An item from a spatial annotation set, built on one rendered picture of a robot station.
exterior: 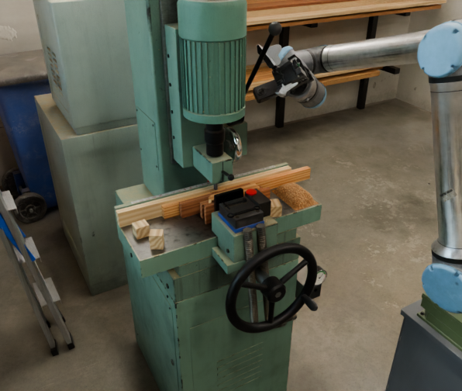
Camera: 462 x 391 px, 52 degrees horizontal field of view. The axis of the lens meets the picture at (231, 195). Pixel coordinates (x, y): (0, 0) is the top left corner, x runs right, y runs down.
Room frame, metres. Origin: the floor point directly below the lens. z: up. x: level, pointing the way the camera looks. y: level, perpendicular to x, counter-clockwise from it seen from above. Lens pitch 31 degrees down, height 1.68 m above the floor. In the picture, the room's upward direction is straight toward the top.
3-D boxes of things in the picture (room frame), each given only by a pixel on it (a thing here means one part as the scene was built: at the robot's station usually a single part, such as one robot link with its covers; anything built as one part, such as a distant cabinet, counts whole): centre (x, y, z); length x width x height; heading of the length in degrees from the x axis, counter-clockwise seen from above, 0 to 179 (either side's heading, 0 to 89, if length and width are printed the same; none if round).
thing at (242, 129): (1.50, 0.00, 1.02); 0.09 x 0.07 x 0.12; 118
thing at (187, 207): (1.25, 0.04, 0.92); 0.25 x 0.02 x 0.05; 118
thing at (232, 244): (1.09, -0.04, 0.92); 0.15 x 0.13 x 0.09; 118
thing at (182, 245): (1.17, 0.00, 0.87); 0.61 x 0.30 x 0.06; 118
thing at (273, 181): (1.31, -0.03, 0.92); 0.54 x 0.02 x 0.04; 118
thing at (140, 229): (1.09, 0.25, 0.92); 0.04 x 0.04 x 0.04; 31
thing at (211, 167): (1.28, 0.06, 1.03); 0.14 x 0.07 x 0.09; 28
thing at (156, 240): (1.04, 0.20, 0.92); 0.04 x 0.03 x 0.05; 90
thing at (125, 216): (1.28, 0.06, 0.93); 0.60 x 0.02 x 0.05; 118
